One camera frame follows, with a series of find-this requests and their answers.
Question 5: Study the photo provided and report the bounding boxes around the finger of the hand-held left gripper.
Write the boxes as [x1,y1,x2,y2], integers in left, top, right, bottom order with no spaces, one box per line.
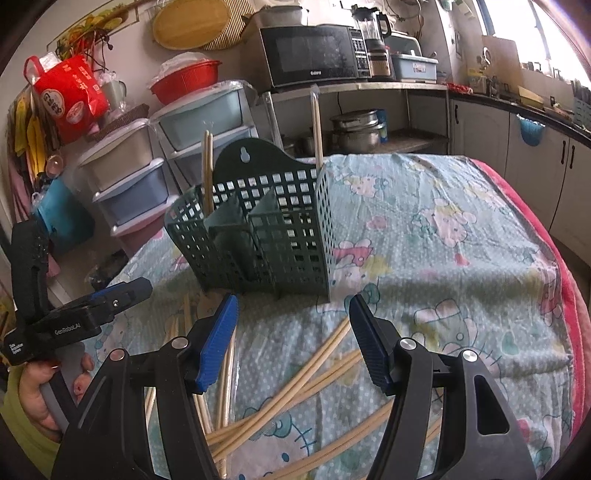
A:
[89,277,153,320]

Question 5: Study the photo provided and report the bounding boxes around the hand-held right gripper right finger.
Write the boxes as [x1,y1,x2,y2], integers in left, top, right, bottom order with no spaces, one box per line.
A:
[348,294,539,480]

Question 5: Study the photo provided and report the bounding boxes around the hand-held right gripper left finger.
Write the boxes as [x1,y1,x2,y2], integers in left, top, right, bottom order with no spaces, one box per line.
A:
[51,293,239,480]

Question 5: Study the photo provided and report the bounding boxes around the pile of chopsticks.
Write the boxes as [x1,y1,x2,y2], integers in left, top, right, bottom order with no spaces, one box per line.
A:
[143,291,444,480]

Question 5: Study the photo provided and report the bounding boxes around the green plastic utensil holder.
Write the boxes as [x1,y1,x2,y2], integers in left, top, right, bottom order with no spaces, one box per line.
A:
[165,140,334,303]

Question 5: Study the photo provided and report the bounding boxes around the bare bamboo chopstick pair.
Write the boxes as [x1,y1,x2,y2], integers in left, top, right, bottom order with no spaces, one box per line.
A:
[202,130,217,215]

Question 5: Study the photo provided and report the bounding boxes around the person's left hand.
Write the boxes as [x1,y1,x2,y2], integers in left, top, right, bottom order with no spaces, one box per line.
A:
[7,353,96,435]

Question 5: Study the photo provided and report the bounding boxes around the pink plastic drawer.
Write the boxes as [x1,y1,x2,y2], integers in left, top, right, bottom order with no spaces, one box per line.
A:
[111,216,168,254]

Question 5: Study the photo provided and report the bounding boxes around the printed cartoon blanket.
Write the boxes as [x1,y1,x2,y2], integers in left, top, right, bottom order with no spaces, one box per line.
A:
[85,152,578,480]

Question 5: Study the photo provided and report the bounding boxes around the lavender plastic drawer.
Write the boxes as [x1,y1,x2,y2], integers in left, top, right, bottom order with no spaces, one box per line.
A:
[92,159,169,227]

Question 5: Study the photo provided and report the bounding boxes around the yellow hanging cloth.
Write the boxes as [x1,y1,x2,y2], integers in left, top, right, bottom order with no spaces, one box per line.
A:
[14,92,52,185]

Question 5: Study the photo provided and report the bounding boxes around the dark wicker basket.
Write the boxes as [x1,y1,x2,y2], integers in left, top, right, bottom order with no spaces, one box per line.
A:
[85,104,151,141]

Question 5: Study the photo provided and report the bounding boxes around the red plastic bag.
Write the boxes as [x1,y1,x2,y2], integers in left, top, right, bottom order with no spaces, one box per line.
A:
[24,54,110,144]

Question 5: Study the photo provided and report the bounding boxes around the clear glass cup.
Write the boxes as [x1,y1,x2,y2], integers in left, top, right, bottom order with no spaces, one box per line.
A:
[98,76,127,114]

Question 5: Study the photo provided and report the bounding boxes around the red plastic basin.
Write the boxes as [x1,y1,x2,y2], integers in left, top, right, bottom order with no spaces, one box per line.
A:
[148,52,223,106]

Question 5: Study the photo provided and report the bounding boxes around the stacked steel pots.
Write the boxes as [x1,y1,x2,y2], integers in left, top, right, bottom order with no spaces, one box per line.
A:
[329,109,386,154]

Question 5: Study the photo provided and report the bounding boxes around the white kitchen cabinets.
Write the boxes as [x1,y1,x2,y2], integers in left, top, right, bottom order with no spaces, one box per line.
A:
[450,90,591,252]

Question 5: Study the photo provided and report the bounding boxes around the metal kitchen shelf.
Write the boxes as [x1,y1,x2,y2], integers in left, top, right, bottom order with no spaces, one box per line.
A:
[260,81,452,155]

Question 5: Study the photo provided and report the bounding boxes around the round bamboo tray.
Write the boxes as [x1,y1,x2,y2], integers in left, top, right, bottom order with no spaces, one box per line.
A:
[152,0,232,51]

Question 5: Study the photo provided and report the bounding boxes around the grey-blue dish rack box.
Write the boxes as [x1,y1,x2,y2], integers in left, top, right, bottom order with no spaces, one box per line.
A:
[390,52,439,83]

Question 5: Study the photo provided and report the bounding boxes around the striped round mat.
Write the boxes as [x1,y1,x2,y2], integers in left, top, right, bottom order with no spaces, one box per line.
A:
[198,0,260,51]

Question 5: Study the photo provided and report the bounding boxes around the black microwave oven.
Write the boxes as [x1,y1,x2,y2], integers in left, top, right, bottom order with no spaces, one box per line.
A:
[259,24,370,89]

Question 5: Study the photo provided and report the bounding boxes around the grey lidded pot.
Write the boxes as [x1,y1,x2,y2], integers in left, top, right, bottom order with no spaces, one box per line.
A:
[253,6,309,28]

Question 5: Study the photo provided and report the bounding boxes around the wooden cutting board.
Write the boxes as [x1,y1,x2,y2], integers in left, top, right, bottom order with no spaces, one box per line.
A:
[482,36,522,85]

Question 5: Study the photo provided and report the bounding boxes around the black blender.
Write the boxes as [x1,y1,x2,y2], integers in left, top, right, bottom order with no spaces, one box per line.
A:
[351,4,394,79]

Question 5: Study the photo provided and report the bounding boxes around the teal cutlery basket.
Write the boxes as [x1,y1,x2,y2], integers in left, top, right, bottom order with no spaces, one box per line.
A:
[571,78,591,126]

